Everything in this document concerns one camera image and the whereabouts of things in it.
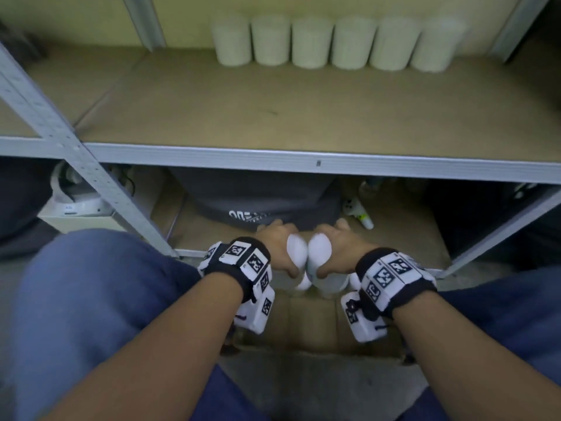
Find person's left hand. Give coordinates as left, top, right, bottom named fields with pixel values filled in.
left=255, top=219, right=307, bottom=281

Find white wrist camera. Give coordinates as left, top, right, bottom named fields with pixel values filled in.
left=232, top=282, right=277, bottom=336
left=341, top=289, right=389, bottom=344

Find dark grey fabric bag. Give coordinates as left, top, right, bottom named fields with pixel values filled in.
left=168, top=167, right=342, bottom=229

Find grey metal shelf wooden boards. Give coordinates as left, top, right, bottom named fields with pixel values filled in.
left=0, top=0, right=561, bottom=279

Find person's right hand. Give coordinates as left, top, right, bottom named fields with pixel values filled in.
left=313, top=218, right=380, bottom=280

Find pale beige open box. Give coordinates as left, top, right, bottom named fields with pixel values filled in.
left=37, top=164, right=169, bottom=235

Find pile of dark packets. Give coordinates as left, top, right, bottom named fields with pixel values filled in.
left=0, top=21, right=47, bottom=62

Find black wristband with marker tags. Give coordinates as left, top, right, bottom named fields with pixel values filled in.
left=355, top=247, right=438, bottom=320
left=198, top=237, right=273, bottom=303

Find white green-tipped bottle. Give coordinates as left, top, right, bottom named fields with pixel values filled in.
left=341, top=196, right=375, bottom=231

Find brown cardboard box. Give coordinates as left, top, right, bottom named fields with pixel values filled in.
left=227, top=258, right=411, bottom=363

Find row of white jars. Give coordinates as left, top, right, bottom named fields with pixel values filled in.
left=210, top=12, right=468, bottom=74

